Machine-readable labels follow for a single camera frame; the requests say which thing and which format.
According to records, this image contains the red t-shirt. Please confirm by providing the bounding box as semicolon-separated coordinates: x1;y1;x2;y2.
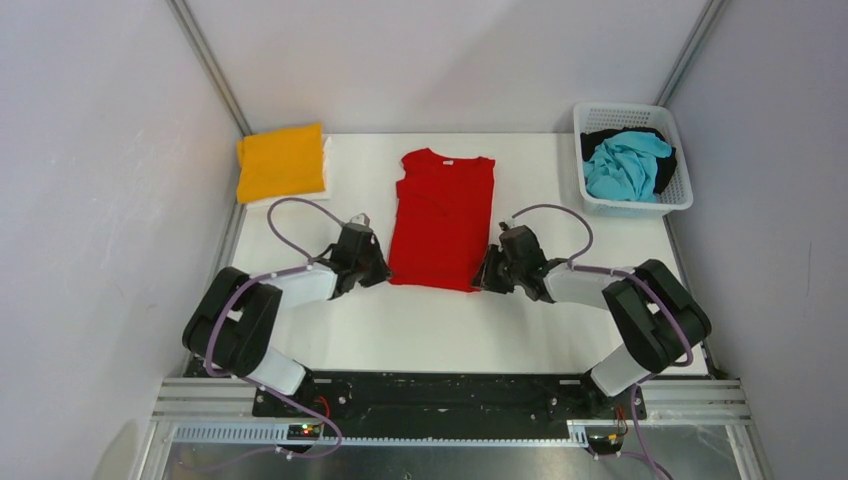
388;148;496;293

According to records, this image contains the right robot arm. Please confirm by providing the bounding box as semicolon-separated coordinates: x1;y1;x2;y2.
472;226;712;418

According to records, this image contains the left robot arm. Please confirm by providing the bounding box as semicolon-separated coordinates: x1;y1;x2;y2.
182;222;391;416

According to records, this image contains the folded white t-shirt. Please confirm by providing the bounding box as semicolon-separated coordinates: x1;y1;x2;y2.
244;134;335;210

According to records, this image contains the folded orange t-shirt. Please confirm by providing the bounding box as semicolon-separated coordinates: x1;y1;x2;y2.
236;123;326;204

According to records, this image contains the black t-shirt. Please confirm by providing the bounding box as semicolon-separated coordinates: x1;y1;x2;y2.
580;127;678;197

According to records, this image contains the light blue t-shirt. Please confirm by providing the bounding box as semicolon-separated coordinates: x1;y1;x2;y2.
582;129;674;204

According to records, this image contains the white plastic basket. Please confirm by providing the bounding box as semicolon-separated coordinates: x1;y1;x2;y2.
573;102;693;217

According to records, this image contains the left controller board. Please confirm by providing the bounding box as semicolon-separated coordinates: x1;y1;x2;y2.
286;423;323;442

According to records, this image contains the controller board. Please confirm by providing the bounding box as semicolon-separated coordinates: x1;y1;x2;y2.
286;423;323;442
586;434;623;457

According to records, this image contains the right controller board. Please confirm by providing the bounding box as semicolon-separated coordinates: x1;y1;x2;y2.
586;434;623;457

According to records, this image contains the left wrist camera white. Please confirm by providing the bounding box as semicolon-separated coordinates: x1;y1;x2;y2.
349;212;371;227

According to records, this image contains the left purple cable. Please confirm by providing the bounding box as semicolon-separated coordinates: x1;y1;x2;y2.
202;197;349;460

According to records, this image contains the purple cable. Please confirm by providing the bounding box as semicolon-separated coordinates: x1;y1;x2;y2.
202;197;349;460
510;203;697;478

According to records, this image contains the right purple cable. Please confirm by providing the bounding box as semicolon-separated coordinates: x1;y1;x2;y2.
510;203;697;478

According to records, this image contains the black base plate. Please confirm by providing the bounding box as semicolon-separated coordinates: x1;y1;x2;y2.
294;370;647;442

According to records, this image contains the aluminium frame rail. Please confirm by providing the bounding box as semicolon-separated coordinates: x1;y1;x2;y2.
150;378;753;447

